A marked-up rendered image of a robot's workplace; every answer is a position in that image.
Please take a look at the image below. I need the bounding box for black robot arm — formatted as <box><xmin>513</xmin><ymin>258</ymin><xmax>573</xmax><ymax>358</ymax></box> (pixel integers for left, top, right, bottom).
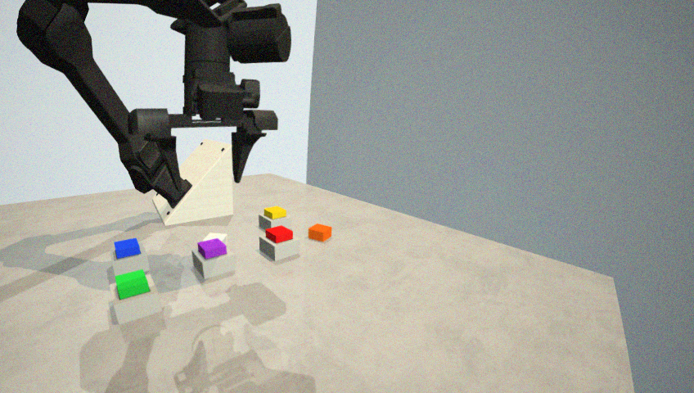
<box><xmin>16</xmin><ymin>0</ymin><xmax>291</xmax><ymax>209</ymax></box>

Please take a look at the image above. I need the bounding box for yellow button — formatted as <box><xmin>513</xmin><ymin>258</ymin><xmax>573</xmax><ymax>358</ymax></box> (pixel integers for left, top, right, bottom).
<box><xmin>259</xmin><ymin>206</ymin><xmax>291</xmax><ymax>230</ymax></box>

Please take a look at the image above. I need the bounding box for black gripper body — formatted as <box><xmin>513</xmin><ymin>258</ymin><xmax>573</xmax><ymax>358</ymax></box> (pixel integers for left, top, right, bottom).
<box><xmin>128</xmin><ymin>61</ymin><xmax>278</xmax><ymax>137</ymax></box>

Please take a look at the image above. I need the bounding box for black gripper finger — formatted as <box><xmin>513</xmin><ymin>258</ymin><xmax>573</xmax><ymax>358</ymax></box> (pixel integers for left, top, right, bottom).
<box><xmin>231</xmin><ymin>132</ymin><xmax>267</xmax><ymax>183</ymax></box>
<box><xmin>144</xmin><ymin>135</ymin><xmax>182</xmax><ymax>192</ymax></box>

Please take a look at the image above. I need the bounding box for orange block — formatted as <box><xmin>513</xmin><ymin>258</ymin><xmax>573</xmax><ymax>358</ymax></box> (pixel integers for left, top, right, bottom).
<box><xmin>308</xmin><ymin>224</ymin><xmax>331</xmax><ymax>242</ymax></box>

